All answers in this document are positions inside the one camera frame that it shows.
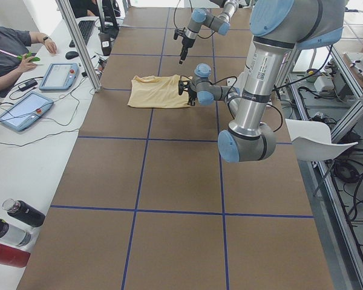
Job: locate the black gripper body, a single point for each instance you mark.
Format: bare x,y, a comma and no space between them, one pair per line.
192,94
186,44

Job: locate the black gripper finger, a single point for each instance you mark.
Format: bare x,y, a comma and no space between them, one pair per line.
192,102
182,58

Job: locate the beige long-sleeve printed shirt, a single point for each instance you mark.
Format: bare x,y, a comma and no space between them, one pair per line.
157,92

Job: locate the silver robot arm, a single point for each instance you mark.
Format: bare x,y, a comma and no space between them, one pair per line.
277,28
202,17

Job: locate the black keyboard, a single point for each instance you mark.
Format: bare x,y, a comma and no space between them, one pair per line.
86,29

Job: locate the brown paper table cover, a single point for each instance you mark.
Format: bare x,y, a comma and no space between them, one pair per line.
146,202

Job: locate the black computer mouse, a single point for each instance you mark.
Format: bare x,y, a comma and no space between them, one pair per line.
71,54

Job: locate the white plastic chair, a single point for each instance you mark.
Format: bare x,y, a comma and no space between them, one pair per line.
312,141

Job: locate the upper blue teach pendant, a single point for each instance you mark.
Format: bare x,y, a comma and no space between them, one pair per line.
59,77

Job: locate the blue teach pendant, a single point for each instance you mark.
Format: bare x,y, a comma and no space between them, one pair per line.
59,77
26,111

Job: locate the lower blue teach pendant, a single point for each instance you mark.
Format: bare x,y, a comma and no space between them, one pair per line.
26,111

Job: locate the seated person grey shirt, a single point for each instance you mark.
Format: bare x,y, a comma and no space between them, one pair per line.
14,58

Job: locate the clear bottle black cap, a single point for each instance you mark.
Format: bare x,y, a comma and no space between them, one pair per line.
13,235

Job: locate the red bottle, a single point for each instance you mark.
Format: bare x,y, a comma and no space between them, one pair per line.
13,257

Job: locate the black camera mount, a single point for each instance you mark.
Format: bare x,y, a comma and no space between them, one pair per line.
183,86
179,33

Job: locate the aluminium frame post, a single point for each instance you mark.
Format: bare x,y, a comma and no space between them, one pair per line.
74,30

